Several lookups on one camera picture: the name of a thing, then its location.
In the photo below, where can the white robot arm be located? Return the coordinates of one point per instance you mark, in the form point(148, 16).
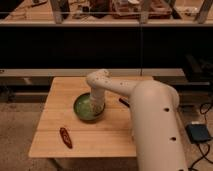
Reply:
point(153, 107)

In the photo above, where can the green ceramic bowl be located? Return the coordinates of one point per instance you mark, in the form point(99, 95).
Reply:
point(83, 109)

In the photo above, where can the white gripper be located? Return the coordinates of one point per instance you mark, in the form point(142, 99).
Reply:
point(97, 101)

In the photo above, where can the black foot pedal box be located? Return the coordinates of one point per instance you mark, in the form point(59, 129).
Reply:
point(198, 133)

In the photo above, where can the dark candy bar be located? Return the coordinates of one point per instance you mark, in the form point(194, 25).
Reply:
point(124, 101)

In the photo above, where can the red chili pepper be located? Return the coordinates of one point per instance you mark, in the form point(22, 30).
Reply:
point(65, 137)

